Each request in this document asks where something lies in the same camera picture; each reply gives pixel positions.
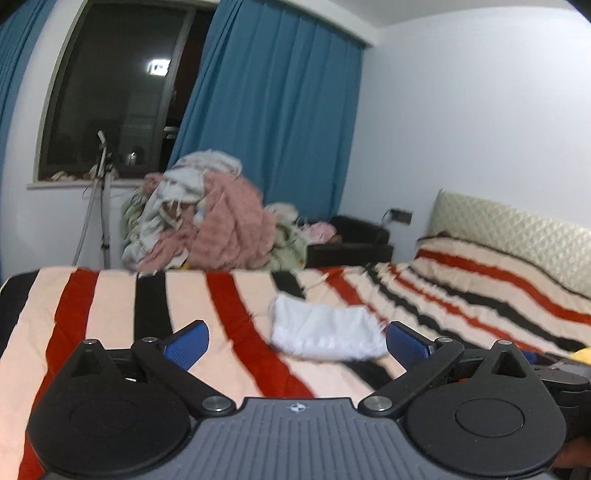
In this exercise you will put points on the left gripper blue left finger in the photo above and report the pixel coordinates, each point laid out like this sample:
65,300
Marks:
168,363

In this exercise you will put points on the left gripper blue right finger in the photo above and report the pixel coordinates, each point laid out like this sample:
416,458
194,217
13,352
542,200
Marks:
428,365

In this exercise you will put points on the white t-shirt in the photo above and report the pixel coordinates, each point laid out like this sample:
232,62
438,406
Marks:
324,333

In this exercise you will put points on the grey white clothes pile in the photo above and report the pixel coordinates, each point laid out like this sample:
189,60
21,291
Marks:
161,215

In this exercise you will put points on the light green clothes pile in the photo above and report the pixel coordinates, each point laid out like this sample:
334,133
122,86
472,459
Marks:
289,251

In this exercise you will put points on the person's right hand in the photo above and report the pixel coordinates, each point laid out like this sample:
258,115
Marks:
575,454

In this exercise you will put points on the striped red black cream blanket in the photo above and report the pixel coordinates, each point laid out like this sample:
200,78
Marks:
269,331

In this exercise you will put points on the cream quilted headboard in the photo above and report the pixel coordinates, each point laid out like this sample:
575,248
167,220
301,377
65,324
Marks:
560,248

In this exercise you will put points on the black armchair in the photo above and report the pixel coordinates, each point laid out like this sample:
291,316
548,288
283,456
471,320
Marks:
359,243

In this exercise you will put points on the pink fluffy blanket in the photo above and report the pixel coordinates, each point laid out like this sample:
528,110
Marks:
235,232

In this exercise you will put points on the small pink garment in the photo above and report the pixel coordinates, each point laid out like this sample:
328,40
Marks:
318,233

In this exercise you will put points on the silver tripod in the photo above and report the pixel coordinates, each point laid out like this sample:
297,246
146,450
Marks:
100,196

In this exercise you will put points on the right blue curtain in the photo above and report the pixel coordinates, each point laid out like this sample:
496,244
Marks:
277,89

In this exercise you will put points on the blue curtain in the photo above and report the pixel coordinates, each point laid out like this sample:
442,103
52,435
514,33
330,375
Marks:
23,86
277,89

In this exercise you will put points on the dark window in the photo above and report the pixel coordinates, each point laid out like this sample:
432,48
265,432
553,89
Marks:
126,74

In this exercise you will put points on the left blue curtain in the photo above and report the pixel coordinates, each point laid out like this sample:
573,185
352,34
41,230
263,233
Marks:
23,86

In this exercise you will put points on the black wall socket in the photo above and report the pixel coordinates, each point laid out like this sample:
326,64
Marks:
401,216

